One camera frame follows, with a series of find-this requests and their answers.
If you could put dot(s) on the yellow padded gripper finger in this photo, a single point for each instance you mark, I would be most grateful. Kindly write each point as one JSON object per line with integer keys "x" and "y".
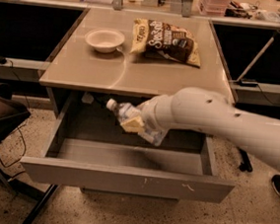
{"x": 133, "y": 124}

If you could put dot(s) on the blue plastic water bottle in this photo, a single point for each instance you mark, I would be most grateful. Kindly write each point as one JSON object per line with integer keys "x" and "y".
{"x": 126, "y": 111}

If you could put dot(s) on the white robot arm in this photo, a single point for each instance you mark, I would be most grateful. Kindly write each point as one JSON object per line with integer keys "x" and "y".
{"x": 208, "y": 113}

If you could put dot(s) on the open grey top drawer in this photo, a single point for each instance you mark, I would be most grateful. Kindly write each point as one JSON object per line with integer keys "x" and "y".
{"x": 89, "y": 150}

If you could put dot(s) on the grey cabinet counter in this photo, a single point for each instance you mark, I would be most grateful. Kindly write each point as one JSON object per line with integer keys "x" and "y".
{"x": 77, "y": 67}

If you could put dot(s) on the brown chip bag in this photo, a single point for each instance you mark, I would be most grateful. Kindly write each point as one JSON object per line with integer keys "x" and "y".
{"x": 171, "y": 42}

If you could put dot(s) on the white bowl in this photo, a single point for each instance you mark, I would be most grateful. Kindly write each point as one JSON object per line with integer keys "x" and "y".
{"x": 104, "y": 40}

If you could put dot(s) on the white rod stand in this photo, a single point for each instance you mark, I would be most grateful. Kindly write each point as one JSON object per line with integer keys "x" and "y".
{"x": 241, "y": 80}

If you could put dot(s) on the black table leg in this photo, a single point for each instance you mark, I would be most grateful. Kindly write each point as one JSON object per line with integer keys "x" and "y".
{"x": 245, "y": 164}

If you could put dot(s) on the brown office chair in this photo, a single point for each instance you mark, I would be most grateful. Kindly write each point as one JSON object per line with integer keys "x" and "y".
{"x": 12, "y": 114}

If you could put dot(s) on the pink plastic container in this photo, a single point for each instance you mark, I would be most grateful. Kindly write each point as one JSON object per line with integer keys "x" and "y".
{"x": 213, "y": 7}

